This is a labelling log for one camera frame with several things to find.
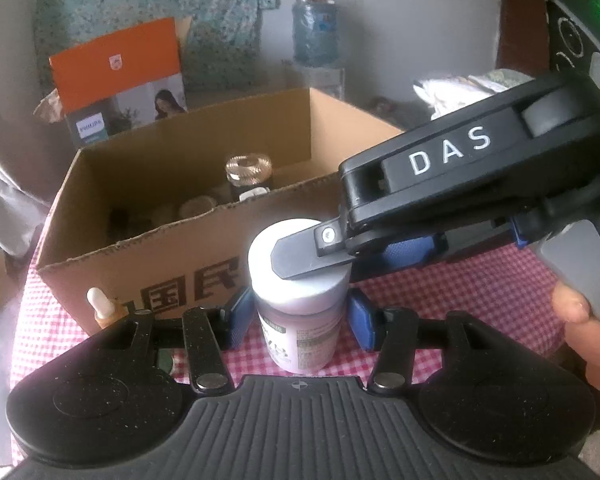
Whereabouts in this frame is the white patterned bedding bag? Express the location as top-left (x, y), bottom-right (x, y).
top-left (412, 76), bottom-right (506, 121)

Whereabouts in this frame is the brown cardboard box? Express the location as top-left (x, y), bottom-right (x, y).
top-left (36, 87), bottom-right (406, 338)

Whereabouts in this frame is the grey curtain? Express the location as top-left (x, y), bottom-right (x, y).
top-left (0, 130), bottom-right (51, 256)

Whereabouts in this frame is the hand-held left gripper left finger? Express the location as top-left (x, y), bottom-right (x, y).
top-left (95, 286), bottom-right (255, 395)

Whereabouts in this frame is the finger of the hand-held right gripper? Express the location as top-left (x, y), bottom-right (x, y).
top-left (350, 232), bottom-right (449, 283)
top-left (271, 217), bottom-right (353, 281)

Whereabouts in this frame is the white capped bottle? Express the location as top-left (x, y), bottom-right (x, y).
top-left (247, 218), bottom-right (353, 375)

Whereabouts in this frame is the small jar with beige lid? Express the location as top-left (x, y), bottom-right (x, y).
top-left (179, 196), bottom-right (217, 220)

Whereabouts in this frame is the dark jar with metallic lid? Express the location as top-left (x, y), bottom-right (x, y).
top-left (225, 155), bottom-right (274, 202)

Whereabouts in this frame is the floral pillow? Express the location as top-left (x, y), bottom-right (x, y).
top-left (480, 69), bottom-right (537, 94)

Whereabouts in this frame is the blue water jug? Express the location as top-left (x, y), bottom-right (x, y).
top-left (292, 0), bottom-right (342, 68)

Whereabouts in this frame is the pink checked tablecloth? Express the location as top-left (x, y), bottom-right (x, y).
top-left (10, 225), bottom-right (591, 461)

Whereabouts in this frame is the orange white product box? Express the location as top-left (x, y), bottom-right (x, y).
top-left (49, 16), bottom-right (188, 148)

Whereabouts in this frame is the white stand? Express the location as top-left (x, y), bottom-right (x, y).
top-left (300, 65), bottom-right (346, 101)

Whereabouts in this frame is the brown wooden door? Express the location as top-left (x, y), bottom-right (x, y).
top-left (500, 0), bottom-right (576, 76)

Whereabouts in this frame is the person's right hand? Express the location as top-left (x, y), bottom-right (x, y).
top-left (552, 280), bottom-right (600, 411)

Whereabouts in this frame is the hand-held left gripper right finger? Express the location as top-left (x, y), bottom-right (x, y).
top-left (347, 290), bottom-right (503, 395)

